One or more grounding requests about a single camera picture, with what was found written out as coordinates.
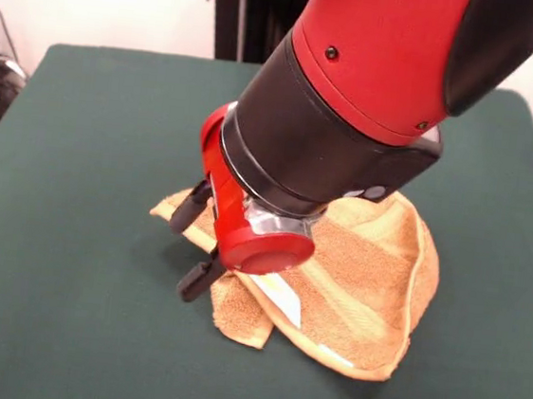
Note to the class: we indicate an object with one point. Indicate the orange terry towel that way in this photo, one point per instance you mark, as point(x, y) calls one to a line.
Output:
point(357, 290)

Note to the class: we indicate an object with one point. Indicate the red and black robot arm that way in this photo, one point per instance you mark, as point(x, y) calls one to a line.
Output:
point(353, 99)

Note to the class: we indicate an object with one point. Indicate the dark green table cloth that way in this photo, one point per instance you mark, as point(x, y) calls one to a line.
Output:
point(71, 284)

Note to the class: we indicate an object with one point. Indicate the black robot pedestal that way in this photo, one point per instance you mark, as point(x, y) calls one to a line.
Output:
point(228, 14)

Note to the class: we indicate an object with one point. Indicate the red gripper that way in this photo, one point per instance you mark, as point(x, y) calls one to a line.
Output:
point(265, 254)

